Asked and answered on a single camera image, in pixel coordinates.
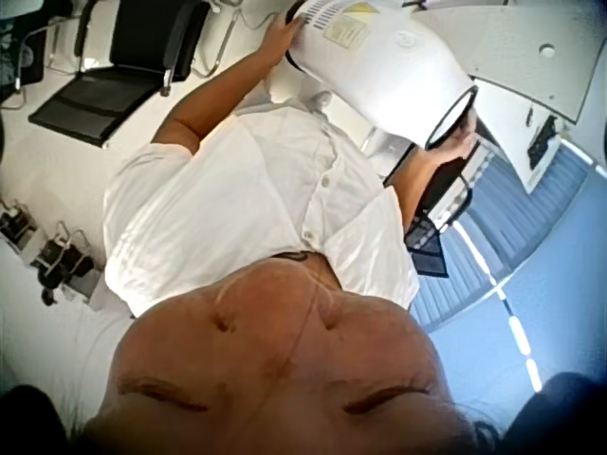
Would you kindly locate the person's left hand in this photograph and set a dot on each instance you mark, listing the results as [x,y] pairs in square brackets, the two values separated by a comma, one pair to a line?
[277,40]

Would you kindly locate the person's right hand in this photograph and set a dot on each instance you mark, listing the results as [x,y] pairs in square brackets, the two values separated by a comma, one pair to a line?
[453,142]

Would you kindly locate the white cylindrical appliance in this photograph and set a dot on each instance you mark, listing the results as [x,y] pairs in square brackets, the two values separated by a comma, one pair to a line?
[379,61]

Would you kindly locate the black office chair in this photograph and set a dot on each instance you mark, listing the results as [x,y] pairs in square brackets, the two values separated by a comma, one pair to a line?
[441,189]
[123,61]
[21,52]

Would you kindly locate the white desk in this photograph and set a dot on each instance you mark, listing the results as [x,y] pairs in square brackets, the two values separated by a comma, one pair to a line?
[517,52]

